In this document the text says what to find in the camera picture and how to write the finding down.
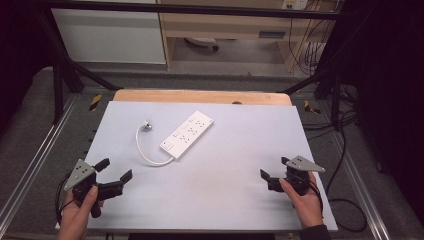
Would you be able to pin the white power strip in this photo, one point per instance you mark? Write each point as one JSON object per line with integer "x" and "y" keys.
{"x": 187, "y": 134}

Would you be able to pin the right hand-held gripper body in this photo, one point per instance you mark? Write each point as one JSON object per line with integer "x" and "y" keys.
{"x": 300, "y": 173}

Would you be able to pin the light wooden desk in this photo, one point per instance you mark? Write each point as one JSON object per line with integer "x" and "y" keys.
{"x": 226, "y": 25}

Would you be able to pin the black upright frame post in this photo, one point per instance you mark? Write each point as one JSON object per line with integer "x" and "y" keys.
{"x": 58, "y": 93}
{"x": 336, "y": 100}

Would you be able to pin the black horizontal frame bar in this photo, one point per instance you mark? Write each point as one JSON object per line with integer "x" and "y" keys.
{"x": 186, "y": 8}

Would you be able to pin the white wall socket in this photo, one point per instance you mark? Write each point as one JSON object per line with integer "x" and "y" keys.
{"x": 294, "y": 4}

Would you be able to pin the aluminium floor rail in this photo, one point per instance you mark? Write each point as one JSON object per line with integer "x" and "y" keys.
{"x": 36, "y": 153}
{"x": 363, "y": 190}

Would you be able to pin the black slanted frame strut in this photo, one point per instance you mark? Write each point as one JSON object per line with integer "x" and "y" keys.
{"x": 310, "y": 81}
{"x": 76, "y": 65}

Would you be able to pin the person's left hand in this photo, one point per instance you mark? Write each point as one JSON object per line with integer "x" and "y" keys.
{"x": 76, "y": 216}

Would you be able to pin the yellow black floor tape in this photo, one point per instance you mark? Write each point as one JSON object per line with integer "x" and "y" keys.
{"x": 95, "y": 102}
{"x": 310, "y": 107}

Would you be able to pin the wooden table board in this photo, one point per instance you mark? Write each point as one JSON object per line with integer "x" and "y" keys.
{"x": 200, "y": 96}

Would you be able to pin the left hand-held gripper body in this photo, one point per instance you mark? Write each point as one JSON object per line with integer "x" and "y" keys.
{"x": 81, "y": 174}

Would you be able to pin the black curtain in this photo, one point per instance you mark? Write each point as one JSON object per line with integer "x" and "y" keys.
{"x": 20, "y": 50}
{"x": 390, "y": 83}

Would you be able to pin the white cabinet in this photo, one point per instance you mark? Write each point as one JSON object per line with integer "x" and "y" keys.
{"x": 106, "y": 36}

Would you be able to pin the white plug with metal pins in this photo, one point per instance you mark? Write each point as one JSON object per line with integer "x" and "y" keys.
{"x": 146, "y": 125}

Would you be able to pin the person's right hand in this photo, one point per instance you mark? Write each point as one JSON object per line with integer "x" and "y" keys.
{"x": 305, "y": 204}

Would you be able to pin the white chair base with caster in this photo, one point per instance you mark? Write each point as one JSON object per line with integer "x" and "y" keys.
{"x": 201, "y": 41}

